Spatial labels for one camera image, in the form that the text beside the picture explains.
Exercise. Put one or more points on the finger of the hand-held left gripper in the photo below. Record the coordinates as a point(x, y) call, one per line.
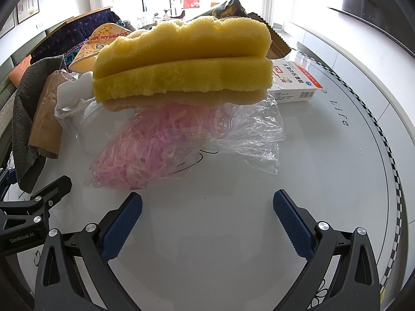
point(55, 186)
point(8, 179)

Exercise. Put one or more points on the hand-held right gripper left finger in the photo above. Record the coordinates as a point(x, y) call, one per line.
point(121, 226)

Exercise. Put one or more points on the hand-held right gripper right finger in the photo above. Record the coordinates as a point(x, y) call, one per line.
point(291, 223)

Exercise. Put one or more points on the clear bag of pink bands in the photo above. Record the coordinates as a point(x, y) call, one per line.
point(146, 149)

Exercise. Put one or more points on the yellow printed snack bag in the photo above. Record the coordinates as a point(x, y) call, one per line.
point(87, 55)

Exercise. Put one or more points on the grey towel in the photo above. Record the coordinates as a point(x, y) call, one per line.
point(22, 120)

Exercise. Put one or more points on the clear plastic cup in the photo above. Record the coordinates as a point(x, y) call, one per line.
point(87, 129)

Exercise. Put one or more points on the brown paper bag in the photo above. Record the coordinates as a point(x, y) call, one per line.
point(45, 120)

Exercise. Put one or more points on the white foam piece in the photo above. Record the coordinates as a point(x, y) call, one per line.
point(74, 87)

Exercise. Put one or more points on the orange cushion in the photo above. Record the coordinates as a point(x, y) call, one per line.
point(19, 71)

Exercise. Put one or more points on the white red cardboard box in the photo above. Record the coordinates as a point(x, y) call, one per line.
point(291, 81)

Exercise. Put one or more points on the tan sponge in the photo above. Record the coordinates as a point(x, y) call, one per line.
point(194, 98)

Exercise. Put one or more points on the patterned knit blanket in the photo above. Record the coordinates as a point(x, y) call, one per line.
point(58, 39)

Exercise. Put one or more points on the yellow sponge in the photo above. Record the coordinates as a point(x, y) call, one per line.
point(181, 77)
point(181, 42)

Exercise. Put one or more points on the brown snack bag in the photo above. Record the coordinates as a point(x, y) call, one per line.
point(275, 45)

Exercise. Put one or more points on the black television screen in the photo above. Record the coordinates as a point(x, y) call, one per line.
point(366, 3)

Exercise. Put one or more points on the framed wall picture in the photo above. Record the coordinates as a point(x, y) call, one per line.
point(6, 22)
point(27, 5)

